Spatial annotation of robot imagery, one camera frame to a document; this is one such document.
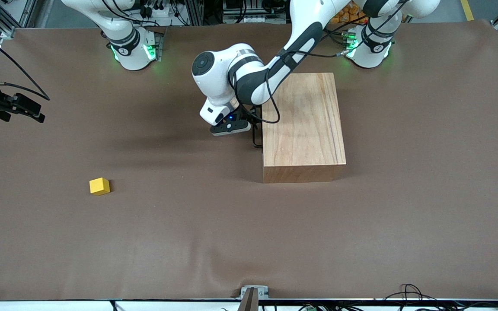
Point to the grey metal table clamp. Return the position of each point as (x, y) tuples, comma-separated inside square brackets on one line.
[(249, 302)]

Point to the white power strip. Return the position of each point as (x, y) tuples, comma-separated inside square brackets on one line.
[(158, 11)]

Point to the yellow cube block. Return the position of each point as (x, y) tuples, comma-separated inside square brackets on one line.
[(99, 186)]

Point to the pile of orange objects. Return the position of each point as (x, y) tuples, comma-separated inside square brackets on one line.
[(344, 17)]

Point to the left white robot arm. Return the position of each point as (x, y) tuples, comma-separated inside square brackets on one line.
[(214, 86)]

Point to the metal equipment rack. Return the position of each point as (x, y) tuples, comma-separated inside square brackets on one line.
[(249, 19)]

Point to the wooden drawer cabinet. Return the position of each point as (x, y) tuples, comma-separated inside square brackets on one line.
[(305, 129)]

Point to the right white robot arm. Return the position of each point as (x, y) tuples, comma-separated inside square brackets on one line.
[(129, 45)]

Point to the brown table mat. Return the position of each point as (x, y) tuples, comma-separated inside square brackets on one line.
[(249, 233)]

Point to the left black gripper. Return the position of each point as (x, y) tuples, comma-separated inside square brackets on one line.
[(249, 113)]

